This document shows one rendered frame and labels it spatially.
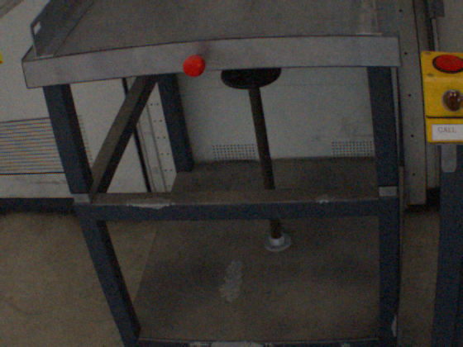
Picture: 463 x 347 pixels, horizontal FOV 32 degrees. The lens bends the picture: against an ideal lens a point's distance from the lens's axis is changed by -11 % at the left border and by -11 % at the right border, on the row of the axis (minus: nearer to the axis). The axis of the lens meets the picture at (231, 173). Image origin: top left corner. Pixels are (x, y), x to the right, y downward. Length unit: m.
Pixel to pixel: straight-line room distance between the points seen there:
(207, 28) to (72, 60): 0.22
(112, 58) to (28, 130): 1.03
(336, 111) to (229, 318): 0.62
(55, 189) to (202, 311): 0.78
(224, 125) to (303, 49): 0.93
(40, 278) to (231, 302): 0.66
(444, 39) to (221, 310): 0.82
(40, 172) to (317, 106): 0.80
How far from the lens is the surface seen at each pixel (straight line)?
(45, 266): 2.32
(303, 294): 1.81
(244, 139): 2.20
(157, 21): 1.40
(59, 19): 1.49
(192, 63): 1.27
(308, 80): 2.09
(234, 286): 1.85
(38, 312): 2.18
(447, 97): 1.03
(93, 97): 2.21
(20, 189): 2.49
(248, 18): 1.35
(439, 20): 1.98
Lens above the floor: 1.41
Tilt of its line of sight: 34 degrees down
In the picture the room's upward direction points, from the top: 10 degrees counter-clockwise
